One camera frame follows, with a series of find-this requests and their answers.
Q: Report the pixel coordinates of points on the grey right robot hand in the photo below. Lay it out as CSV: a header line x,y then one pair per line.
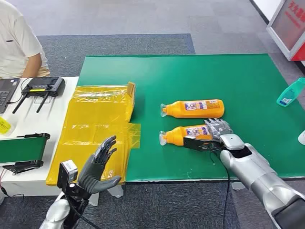
x,y
218,128

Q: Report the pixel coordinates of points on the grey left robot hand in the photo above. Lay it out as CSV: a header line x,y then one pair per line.
x,y
94,173

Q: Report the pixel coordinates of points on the orange bottle clear cap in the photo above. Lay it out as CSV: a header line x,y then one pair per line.
x,y
181,134
197,109

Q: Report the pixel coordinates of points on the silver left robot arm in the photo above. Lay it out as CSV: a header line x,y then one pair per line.
x,y
56,213

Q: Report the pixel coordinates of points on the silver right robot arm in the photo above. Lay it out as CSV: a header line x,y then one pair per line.
x,y
262,177

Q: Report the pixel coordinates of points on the teal plastic bottle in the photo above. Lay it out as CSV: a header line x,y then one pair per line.
x,y
291,93

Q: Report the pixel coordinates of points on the white table foot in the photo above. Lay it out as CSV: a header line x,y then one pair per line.
x,y
238,186
115,191

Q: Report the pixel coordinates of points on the yellow plastic wrapped box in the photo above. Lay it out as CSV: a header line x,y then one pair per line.
x,y
93,120

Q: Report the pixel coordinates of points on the green table mat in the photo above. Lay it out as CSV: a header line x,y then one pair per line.
x,y
250,94

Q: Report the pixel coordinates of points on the small green conveyor belt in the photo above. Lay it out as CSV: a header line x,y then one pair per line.
x,y
21,148

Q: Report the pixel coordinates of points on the black controller with antennas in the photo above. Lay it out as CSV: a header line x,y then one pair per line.
x,y
44,85

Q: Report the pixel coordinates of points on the white round object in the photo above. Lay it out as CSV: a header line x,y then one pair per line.
x,y
302,138

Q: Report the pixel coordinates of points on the yellow label sticker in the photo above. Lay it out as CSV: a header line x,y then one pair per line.
x,y
3,125

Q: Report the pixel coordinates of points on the red white display stand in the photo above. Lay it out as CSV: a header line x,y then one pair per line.
x,y
285,28

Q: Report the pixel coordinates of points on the dark grey laptop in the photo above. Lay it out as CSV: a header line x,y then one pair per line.
x,y
6,91

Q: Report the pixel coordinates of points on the person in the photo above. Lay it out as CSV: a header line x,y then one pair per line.
x,y
14,41

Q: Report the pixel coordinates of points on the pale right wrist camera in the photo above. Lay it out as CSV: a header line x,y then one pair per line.
x,y
231,141

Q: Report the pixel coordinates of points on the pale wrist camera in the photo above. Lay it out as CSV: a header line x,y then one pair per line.
x,y
231,141
68,172

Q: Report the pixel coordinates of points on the black right wrist bracket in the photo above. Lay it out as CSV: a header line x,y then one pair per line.
x,y
197,143

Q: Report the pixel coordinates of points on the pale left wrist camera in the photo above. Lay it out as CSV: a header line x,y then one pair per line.
x,y
68,172

